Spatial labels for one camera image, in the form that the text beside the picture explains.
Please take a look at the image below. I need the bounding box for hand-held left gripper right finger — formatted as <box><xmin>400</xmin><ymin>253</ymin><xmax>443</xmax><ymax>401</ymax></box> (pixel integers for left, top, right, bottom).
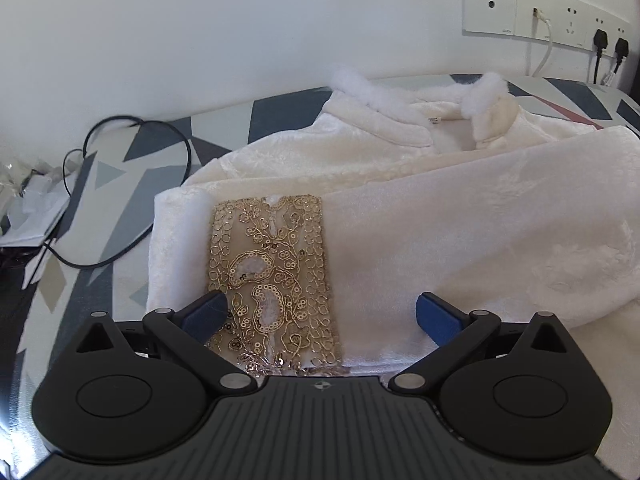
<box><xmin>387</xmin><ymin>291</ymin><xmax>573</xmax><ymax>396</ymax></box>

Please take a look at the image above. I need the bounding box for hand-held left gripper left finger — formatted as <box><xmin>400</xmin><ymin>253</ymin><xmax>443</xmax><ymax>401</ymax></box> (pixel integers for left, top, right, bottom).
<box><xmin>72</xmin><ymin>289</ymin><xmax>258</xmax><ymax>399</ymax></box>

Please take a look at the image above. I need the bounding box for cream velvet dress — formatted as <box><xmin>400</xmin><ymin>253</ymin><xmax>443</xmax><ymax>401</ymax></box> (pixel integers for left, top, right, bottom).
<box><xmin>145</xmin><ymin>65</ymin><xmax>640</xmax><ymax>380</ymax></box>

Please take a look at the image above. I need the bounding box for pile of white papers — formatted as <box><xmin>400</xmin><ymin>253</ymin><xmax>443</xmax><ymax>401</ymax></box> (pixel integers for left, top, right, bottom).
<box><xmin>0</xmin><ymin>159</ymin><xmax>72</xmax><ymax>249</ymax></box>

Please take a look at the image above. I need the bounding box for black looped cable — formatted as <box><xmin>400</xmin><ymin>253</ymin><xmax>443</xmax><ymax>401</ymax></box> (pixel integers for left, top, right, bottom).
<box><xmin>41</xmin><ymin>115</ymin><xmax>194</xmax><ymax>269</ymax></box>

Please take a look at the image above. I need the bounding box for white network cable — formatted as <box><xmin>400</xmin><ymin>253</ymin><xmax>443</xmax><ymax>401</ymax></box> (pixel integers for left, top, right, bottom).
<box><xmin>530</xmin><ymin>7</ymin><xmax>554</xmax><ymax>78</ymax></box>

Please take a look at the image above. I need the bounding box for white network wall socket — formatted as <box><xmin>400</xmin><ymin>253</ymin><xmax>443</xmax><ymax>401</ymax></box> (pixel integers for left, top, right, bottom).
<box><xmin>514</xmin><ymin>0</ymin><xmax>561</xmax><ymax>42</ymax></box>

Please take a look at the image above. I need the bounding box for white coaxial wall socket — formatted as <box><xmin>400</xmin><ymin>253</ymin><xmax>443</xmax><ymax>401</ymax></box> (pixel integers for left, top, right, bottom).
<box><xmin>461</xmin><ymin>0</ymin><xmax>519</xmax><ymax>37</ymax></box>

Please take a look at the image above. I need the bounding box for black power plug with cable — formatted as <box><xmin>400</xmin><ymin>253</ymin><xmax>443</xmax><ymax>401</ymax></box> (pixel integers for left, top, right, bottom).
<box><xmin>613</xmin><ymin>37</ymin><xmax>630</xmax><ymax>77</ymax></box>
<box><xmin>592</xmin><ymin>29</ymin><xmax>609</xmax><ymax>84</ymax></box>

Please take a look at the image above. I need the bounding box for white power wall socket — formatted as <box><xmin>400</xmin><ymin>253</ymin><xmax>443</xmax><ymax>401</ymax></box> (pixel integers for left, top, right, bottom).
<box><xmin>555</xmin><ymin>0</ymin><xmax>592</xmax><ymax>48</ymax></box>
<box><xmin>609</xmin><ymin>12</ymin><xmax>632</xmax><ymax>57</ymax></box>
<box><xmin>584</xmin><ymin>2</ymin><xmax>614</xmax><ymax>54</ymax></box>

